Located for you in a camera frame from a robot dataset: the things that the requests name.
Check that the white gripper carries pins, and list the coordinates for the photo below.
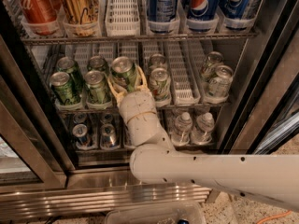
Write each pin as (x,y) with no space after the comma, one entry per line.
(136,104)

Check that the green soda can lane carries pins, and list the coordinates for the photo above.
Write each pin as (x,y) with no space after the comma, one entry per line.
(123,73)

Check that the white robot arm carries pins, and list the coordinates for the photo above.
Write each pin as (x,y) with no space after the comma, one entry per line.
(271,179)

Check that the white diet can front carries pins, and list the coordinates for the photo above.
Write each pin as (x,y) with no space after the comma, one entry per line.
(159,84)

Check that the white diet can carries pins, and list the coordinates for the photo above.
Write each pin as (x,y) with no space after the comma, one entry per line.
(159,84)
(157,61)

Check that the white diet can rear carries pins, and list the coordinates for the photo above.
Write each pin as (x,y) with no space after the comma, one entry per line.
(157,61)

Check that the silver blue can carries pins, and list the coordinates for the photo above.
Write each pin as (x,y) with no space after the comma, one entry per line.
(81,118)
(107,118)
(108,139)
(81,133)

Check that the empty white lane tray middle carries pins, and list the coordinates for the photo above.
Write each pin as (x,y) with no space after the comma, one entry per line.
(184,86)

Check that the empty white lane tray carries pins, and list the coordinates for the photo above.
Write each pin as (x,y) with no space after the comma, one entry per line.
(122,18)
(184,86)

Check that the silver blue can rear left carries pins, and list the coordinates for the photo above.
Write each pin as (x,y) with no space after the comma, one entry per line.
(81,118)

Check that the green can rear left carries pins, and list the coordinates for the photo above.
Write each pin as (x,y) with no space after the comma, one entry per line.
(71,67)

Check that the silver blue can front left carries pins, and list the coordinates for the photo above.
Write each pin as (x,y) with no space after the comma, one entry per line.
(81,133)

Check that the green can front left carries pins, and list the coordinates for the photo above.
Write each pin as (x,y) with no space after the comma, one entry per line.
(64,89)

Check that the silver green can rear right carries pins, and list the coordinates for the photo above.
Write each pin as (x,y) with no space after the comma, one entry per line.
(208,67)

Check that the silver green can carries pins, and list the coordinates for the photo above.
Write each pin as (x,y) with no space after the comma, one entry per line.
(219,85)
(208,67)

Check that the silver green can front right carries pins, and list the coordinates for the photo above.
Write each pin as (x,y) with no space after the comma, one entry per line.
(219,85)

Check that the blue pepsi can left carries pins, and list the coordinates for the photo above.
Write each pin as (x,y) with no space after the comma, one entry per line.
(161,13)

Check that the blue pepsi can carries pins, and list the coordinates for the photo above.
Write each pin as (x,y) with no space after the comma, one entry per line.
(239,15)
(200,12)
(161,13)

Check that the gold soda can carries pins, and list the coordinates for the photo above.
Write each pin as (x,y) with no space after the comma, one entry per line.
(82,14)

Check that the stainless steel fridge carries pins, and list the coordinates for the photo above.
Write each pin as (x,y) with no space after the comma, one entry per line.
(62,180)

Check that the blue pepsi can middle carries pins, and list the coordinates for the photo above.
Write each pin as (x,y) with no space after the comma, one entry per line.
(200,12)

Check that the red cola can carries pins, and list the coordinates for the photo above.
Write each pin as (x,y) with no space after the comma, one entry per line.
(39,12)

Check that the blue pepsi can right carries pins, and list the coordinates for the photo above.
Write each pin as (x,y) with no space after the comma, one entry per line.
(239,15)

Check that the empty white lane tray top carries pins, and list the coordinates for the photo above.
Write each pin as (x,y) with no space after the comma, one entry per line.
(122,18)

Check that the clear water bottle left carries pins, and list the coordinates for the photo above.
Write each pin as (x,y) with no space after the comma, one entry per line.
(180,135)

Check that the clear water bottle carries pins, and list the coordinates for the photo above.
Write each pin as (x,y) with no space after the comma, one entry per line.
(202,131)
(180,135)

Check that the clear water bottle right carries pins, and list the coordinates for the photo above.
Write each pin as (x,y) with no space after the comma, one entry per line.
(202,131)

